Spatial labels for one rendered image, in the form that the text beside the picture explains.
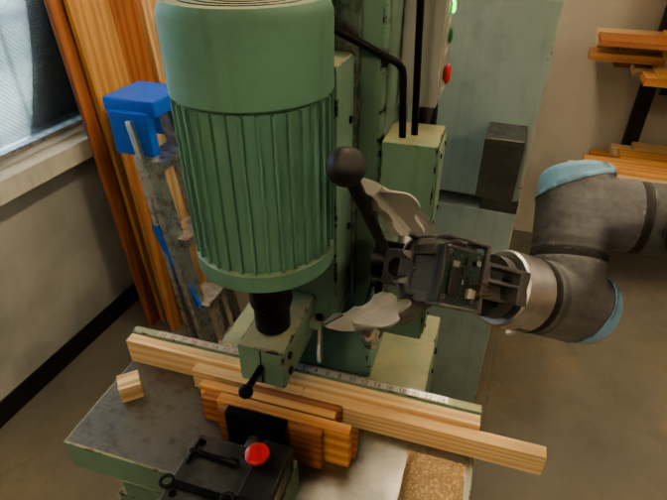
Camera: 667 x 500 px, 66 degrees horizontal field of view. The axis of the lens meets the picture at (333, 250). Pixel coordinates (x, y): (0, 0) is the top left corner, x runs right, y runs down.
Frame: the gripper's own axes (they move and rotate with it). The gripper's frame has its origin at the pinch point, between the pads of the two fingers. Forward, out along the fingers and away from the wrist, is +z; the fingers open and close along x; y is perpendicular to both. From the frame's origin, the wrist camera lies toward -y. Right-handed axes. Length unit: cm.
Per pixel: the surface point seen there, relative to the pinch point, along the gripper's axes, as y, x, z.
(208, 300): -122, 14, -18
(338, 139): -12.6, -15.2, -3.8
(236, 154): -3.6, -7.4, 10.8
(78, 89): -149, -47, 34
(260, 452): -13.4, 24.9, -2.1
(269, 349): -20.8, 13.4, -3.4
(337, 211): -17.6, -7.1, -8.0
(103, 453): -37, 34, 13
